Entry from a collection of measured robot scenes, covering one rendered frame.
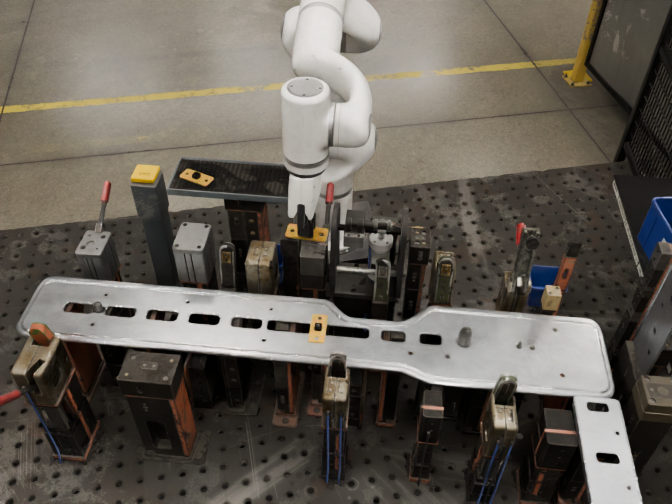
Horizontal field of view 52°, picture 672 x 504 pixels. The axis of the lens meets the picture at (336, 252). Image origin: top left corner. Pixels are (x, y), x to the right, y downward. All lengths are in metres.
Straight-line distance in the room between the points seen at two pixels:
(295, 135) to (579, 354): 0.86
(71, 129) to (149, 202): 2.41
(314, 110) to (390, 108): 3.05
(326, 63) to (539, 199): 1.41
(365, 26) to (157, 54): 3.39
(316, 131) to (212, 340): 0.63
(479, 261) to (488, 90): 2.36
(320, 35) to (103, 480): 1.16
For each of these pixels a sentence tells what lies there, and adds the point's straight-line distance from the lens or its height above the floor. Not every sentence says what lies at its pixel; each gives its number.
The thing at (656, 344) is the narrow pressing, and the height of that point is 1.10.
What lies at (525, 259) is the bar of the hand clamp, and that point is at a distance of 1.64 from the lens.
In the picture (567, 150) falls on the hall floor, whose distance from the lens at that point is 4.07.
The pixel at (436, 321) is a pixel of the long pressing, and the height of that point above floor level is 1.00.
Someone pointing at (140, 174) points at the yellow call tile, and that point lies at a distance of 1.83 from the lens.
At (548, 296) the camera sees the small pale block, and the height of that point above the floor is 1.06.
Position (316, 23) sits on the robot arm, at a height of 1.67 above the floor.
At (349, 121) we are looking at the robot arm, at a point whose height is 1.60.
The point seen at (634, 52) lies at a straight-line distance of 4.18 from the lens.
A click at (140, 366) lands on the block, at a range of 1.56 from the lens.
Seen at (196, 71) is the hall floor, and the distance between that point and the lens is 4.61.
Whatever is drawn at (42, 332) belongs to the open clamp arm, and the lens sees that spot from 1.60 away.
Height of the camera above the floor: 2.25
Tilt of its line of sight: 45 degrees down
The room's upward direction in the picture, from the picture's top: 1 degrees clockwise
